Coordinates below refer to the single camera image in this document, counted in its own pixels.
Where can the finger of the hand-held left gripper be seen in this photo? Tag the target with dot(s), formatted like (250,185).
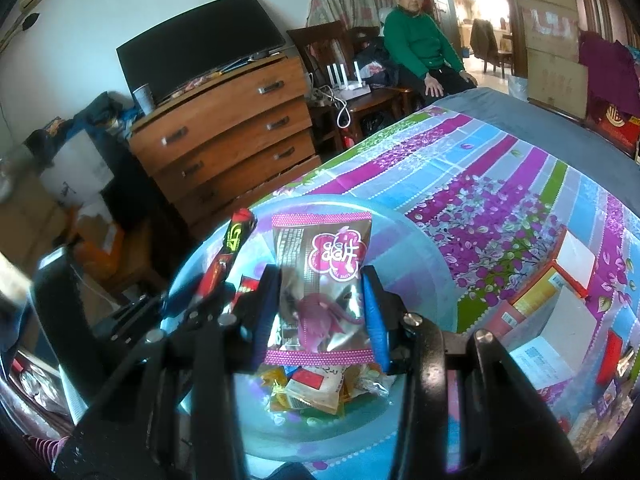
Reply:
(195,307)

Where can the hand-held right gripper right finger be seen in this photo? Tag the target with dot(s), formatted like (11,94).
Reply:
(374,310)

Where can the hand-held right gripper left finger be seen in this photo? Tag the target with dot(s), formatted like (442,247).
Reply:
(265,300)

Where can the clear plastic bowl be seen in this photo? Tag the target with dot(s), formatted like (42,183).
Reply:
(410,260)

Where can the black red coffee stick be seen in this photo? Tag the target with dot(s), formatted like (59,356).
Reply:
(235,240)

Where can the silver pink-edged snack packet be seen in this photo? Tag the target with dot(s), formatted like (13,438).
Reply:
(320,260)

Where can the pile of mixed snack packets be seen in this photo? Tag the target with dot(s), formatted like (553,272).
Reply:
(315,385)
(600,420)

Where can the white storage box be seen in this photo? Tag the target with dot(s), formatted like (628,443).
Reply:
(75,170)

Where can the orange red box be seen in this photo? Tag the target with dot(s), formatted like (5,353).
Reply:
(535,295)

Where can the floral striped bedsheet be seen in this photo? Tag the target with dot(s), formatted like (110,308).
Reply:
(475,175)

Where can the person's own leg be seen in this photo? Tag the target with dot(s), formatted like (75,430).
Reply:
(295,472)

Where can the wooden dresser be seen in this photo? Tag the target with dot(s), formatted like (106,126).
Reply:
(225,125)

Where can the tall white lavender box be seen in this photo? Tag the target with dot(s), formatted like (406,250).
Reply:
(560,330)

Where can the grey paper cup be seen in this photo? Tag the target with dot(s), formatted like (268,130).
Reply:
(144,100)

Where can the white router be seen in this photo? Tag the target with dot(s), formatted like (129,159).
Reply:
(350,91)

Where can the small red packet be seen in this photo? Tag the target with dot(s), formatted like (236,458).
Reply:
(610,360)

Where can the black television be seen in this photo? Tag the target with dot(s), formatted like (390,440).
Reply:
(200,45)

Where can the dark wooden chair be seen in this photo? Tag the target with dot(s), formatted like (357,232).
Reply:
(320,42)

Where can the large plain cardboard box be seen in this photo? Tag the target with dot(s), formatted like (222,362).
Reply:
(557,85)

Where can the chair with dark jacket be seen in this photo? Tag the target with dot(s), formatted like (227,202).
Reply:
(482,40)

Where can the red gift bag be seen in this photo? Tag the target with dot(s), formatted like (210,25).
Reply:
(617,130)

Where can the red printed cardboard box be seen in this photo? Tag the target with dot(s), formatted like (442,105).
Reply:
(550,30)

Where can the maroon cloth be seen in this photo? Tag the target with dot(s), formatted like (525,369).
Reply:
(610,70)

